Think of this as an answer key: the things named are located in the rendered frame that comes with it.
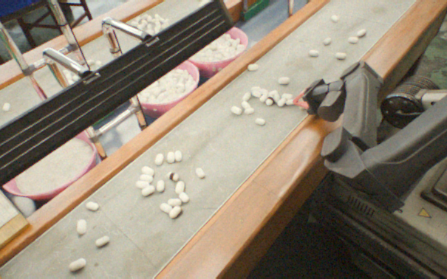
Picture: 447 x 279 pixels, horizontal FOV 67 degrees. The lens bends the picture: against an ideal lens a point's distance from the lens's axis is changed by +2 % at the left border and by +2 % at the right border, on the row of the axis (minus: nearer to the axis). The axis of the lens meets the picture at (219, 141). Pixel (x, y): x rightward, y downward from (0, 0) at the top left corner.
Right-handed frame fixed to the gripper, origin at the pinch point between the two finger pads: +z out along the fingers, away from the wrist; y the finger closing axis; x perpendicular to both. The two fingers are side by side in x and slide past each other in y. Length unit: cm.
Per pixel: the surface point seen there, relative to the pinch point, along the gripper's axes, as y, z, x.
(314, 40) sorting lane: -37.1, 12.1, -7.9
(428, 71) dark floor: -153, 34, 67
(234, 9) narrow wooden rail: -41, 45, -35
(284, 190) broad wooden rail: 30.5, -11.9, 9.6
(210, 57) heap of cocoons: -5.5, 33.1, -24.3
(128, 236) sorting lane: 62, 8, -3
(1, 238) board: 81, 23, -18
